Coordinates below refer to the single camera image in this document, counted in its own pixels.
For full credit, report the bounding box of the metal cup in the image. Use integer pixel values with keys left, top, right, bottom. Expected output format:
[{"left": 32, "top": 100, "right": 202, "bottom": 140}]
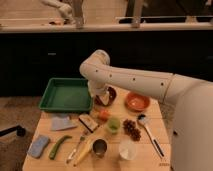
[{"left": 92, "top": 139, "right": 107, "bottom": 158}]

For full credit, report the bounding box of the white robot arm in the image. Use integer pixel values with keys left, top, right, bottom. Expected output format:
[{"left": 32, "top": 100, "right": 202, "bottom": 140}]
[{"left": 79, "top": 50, "right": 213, "bottom": 171}]

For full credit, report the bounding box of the bunch of dark grapes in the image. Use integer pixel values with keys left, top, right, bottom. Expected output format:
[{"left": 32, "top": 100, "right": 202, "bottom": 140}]
[{"left": 123, "top": 119, "right": 141, "bottom": 141}]

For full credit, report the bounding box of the red apple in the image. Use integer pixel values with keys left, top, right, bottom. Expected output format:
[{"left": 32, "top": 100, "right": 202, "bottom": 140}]
[{"left": 98, "top": 109, "right": 110, "bottom": 121}]

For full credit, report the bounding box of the grey folded cloth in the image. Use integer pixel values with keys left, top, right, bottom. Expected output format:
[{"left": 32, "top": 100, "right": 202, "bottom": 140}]
[{"left": 51, "top": 114, "right": 77, "bottom": 131}]

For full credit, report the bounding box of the dark brown bowl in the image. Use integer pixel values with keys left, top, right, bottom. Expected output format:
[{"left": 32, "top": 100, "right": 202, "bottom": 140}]
[{"left": 95, "top": 87, "right": 117, "bottom": 107}]

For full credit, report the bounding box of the metal fork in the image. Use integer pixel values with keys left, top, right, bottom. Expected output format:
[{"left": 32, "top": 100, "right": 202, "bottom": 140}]
[{"left": 66, "top": 135, "right": 85, "bottom": 164}]

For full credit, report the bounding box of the white cup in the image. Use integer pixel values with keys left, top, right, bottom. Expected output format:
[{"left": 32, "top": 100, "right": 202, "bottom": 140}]
[{"left": 119, "top": 140, "right": 136, "bottom": 160}]

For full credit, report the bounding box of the brown brush block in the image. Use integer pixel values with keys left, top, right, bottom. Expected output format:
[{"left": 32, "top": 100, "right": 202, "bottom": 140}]
[{"left": 79, "top": 114, "right": 99, "bottom": 133}]

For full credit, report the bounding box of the orange bowl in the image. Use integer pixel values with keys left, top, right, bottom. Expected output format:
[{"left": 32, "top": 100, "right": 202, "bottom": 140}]
[{"left": 125, "top": 92, "right": 150, "bottom": 112}]

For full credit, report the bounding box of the green cucumber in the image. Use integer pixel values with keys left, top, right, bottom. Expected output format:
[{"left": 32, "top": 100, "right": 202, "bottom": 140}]
[{"left": 48, "top": 135, "right": 72, "bottom": 160}]

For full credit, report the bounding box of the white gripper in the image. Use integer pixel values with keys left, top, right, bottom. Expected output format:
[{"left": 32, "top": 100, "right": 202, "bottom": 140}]
[{"left": 88, "top": 80, "right": 110, "bottom": 106}]

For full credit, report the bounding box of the blue sponge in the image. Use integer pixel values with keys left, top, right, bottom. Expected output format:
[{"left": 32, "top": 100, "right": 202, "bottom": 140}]
[{"left": 28, "top": 135, "right": 50, "bottom": 158}]

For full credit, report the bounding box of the green plastic tray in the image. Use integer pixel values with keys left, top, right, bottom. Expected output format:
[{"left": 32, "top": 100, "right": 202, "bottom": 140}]
[{"left": 39, "top": 78, "right": 93, "bottom": 113}]

